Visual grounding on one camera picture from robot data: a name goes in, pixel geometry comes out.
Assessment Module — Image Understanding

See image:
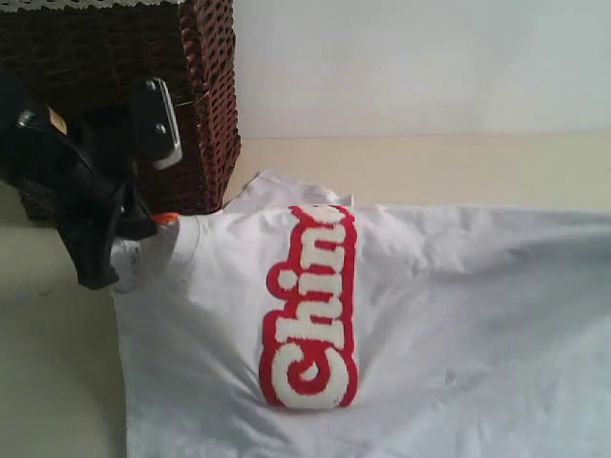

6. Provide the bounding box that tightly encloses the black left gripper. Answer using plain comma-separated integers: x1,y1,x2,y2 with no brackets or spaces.
9,107,158,290

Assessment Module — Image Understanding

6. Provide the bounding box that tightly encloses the white t-shirt red lettering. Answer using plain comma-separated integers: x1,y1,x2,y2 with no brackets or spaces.
112,173,610,457

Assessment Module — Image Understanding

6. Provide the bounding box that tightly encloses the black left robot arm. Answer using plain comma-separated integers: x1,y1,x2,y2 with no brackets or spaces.
1,73,158,290

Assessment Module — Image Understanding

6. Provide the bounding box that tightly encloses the brown wicker laundry basket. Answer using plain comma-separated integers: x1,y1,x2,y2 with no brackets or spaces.
1,0,241,215

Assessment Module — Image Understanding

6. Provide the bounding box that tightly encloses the white lace cloth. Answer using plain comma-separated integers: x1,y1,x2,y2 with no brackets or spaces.
0,0,182,13

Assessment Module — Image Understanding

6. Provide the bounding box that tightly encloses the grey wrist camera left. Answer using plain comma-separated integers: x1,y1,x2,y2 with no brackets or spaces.
129,77,182,171

